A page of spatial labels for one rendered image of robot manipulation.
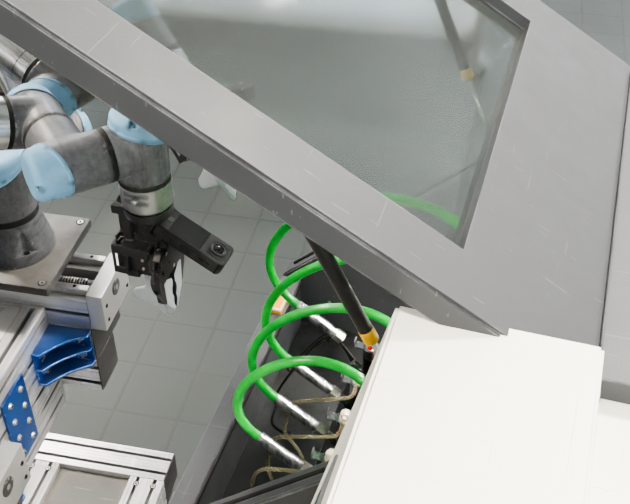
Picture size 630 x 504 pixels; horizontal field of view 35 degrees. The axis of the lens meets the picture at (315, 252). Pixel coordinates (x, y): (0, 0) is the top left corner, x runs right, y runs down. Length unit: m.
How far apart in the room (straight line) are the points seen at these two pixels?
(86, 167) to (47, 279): 0.65
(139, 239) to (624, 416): 0.73
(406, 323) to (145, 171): 0.47
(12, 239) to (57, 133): 0.62
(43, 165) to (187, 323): 2.04
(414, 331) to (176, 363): 2.18
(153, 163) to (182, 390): 1.81
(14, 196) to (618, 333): 1.16
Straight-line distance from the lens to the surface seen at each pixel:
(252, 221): 3.70
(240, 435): 1.81
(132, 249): 1.44
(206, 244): 1.42
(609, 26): 5.26
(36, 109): 1.41
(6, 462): 1.70
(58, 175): 1.31
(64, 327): 2.03
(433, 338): 1.03
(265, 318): 1.53
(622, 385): 1.10
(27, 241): 1.95
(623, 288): 1.21
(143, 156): 1.33
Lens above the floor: 2.27
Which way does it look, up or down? 40 degrees down
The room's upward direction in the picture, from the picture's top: straight up
